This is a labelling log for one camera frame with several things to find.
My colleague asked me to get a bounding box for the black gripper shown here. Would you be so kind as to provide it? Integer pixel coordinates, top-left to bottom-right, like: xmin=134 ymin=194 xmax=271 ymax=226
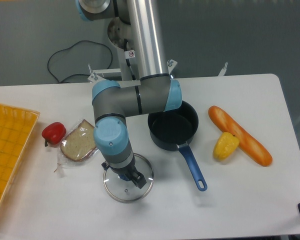
xmin=101 ymin=159 xmax=147 ymax=189

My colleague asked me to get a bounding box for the toast slice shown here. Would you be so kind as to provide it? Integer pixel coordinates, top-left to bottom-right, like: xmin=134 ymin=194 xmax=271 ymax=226
xmin=55 ymin=119 xmax=99 ymax=172

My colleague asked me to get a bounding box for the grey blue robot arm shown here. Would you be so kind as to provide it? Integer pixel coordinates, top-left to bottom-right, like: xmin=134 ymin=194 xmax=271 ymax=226
xmin=76 ymin=0 xmax=182 ymax=188

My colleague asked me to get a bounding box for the glass pot lid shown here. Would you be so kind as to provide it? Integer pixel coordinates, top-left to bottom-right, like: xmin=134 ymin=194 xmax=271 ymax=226
xmin=103 ymin=153 xmax=154 ymax=204

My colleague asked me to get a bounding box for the dark blue saucepan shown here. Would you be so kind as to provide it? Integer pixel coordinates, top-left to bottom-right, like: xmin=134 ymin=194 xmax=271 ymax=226
xmin=147 ymin=101 xmax=208 ymax=192

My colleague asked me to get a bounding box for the yellow bell pepper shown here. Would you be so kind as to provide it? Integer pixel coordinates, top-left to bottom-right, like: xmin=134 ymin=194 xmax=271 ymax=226
xmin=212 ymin=132 xmax=240 ymax=161

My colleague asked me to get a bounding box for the red bell pepper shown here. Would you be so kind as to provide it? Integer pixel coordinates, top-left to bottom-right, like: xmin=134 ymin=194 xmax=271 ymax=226
xmin=41 ymin=122 xmax=66 ymax=147

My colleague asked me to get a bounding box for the orange baguette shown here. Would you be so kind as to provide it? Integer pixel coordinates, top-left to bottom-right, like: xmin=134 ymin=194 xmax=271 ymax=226
xmin=208 ymin=105 xmax=273 ymax=167

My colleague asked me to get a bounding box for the yellow woven basket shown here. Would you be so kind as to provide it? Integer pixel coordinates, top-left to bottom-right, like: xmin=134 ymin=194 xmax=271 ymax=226
xmin=0 ymin=103 xmax=40 ymax=208

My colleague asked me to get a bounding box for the metal table bracket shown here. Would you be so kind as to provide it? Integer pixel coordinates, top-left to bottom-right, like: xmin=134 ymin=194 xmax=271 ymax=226
xmin=218 ymin=62 xmax=228 ymax=77

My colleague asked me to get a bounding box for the black cable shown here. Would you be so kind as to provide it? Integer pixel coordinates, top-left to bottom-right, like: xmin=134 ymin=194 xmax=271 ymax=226
xmin=47 ymin=40 xmax=114 ymax=84

